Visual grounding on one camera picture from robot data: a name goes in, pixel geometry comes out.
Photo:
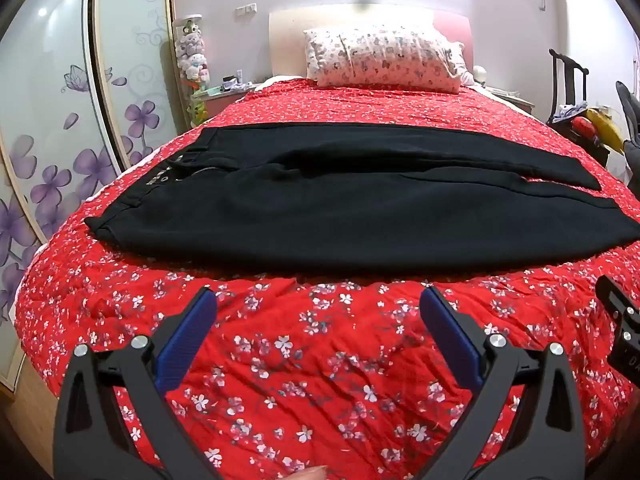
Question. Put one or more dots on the white wall outlet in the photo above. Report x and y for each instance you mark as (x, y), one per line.
(246, 9)

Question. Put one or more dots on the plush toy stack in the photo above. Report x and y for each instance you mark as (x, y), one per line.
(191, 55)

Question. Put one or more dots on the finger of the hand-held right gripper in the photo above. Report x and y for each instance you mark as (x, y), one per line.
(612, 297)

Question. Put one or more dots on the yellow plush toy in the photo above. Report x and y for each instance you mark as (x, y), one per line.
(606, 126)

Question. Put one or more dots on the white round lamp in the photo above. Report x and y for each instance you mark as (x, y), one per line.
(480, 73)

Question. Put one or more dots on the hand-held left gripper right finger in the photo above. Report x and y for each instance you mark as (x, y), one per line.
(450, 340)

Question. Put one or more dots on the red plush toy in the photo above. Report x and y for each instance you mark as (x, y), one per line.
(584, 128)

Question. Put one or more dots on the cream and pink headboard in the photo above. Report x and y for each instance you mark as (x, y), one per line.
(285, 40)

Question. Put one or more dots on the red floral blanket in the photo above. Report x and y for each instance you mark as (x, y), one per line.
(300, 350)

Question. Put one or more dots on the butterfly print wardrobe door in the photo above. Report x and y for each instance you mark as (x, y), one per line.
(50, 110)

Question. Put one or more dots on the swirl print wardrobe door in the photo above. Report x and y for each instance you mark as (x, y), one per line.
(140, 35)

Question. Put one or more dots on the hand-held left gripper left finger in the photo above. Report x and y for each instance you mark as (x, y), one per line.
(186, 340)

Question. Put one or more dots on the floral print pillow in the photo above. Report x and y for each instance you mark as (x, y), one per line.
(385, 57)

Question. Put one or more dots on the black pants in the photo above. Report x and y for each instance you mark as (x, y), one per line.
(325, 210)

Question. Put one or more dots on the person's left hand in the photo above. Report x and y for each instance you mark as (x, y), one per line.
(312, 474)

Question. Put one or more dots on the pink nightstand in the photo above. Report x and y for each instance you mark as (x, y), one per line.
(220, 105)

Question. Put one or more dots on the dark wooden chair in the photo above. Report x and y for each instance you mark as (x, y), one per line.
(559, 85)

